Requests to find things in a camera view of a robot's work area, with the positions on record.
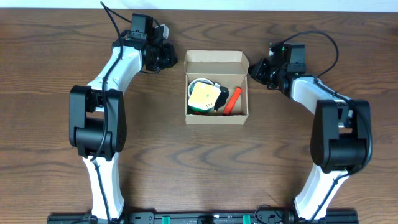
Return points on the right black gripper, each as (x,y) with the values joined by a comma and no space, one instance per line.
(257,70)

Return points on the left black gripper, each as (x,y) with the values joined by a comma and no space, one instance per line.
(170,56)

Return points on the brown cardboard box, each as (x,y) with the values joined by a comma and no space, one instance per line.
(225,68)

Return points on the beige masking tape roll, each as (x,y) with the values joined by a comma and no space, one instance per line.
(193,83)

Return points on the red utility knife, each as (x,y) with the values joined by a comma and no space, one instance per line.
(232,101)

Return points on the yellow sticky note pad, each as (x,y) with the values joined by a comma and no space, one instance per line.
(203,95)

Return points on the green tape roll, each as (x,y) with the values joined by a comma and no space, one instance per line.
(200,110)

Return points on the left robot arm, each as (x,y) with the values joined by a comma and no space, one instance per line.
(97,117)

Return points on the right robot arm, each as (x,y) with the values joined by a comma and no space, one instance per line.
(341,143)

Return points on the black mounting rail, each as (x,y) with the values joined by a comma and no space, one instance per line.
(263,216)

